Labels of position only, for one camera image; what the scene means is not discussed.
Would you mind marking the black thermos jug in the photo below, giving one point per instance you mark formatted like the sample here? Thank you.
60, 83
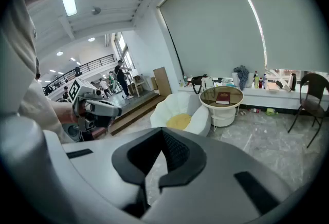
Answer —
293, 82

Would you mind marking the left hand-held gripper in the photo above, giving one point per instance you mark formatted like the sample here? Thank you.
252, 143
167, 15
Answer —
82, 89

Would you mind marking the yellow green bottle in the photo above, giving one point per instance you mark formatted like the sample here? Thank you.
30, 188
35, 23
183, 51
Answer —
256, 81

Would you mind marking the green plastic object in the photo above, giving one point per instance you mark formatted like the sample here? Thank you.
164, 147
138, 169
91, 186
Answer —
271, 112

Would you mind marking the red can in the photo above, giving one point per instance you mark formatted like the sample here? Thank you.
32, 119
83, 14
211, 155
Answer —
255, 110

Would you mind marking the yellow seat cushion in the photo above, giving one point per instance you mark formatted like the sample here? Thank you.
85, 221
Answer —
179, 121

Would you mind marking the white box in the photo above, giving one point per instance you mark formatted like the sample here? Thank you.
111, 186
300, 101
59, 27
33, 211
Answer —
282, 84

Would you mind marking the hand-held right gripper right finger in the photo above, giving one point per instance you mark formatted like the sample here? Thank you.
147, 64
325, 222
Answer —
187, 164

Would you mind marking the white shell-shaped armchair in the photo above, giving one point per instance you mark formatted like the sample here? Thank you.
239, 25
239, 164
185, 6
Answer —
177, 106

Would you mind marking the clear plastic bottle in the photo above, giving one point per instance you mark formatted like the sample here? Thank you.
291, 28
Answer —
265, 82

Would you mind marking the round ceiling smoke detector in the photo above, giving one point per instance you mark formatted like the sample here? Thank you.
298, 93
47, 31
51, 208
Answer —
95, 10

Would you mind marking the wide grey roller blind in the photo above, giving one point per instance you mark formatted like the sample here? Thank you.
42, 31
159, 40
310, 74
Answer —
213, 27

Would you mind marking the white bag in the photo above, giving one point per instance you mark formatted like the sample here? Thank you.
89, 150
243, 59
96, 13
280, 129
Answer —
207, 83

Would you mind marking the round ceiling light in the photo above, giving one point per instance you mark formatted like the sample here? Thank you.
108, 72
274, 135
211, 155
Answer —
59, 53
91, 39

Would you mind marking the narrow grey roller blind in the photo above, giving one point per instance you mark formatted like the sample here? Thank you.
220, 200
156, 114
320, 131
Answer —
290, 17

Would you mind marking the dark red book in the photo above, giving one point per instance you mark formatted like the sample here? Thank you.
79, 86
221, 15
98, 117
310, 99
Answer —
223, 97

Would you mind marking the brown cardboard board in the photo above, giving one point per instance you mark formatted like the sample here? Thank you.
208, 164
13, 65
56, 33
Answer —
162, 81

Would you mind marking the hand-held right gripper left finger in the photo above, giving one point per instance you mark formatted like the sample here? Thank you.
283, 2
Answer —
120, 164

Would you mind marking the black metal railing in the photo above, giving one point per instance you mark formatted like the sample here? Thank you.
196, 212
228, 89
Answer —
84, 67

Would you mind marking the person's left forearm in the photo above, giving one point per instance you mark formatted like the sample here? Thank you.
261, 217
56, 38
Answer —
46, 107

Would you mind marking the black folding chair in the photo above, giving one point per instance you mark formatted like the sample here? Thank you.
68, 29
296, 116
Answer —
312, 86

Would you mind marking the wooden platform step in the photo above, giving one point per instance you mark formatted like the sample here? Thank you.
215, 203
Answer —
136, 112

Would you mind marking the blue grey cloth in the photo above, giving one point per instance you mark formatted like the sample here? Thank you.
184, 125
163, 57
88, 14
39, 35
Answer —
242, 74

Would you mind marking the person's beige shirt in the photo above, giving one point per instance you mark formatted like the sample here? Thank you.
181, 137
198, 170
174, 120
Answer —
15, 68

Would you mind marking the light wooden table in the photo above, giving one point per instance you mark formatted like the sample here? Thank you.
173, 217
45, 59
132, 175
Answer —
135, 84

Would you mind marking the black shoulder bag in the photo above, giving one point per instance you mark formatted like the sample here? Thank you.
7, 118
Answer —
197, 81

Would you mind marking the red drink bottle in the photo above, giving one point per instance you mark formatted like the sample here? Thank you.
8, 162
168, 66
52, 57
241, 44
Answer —
261, 83

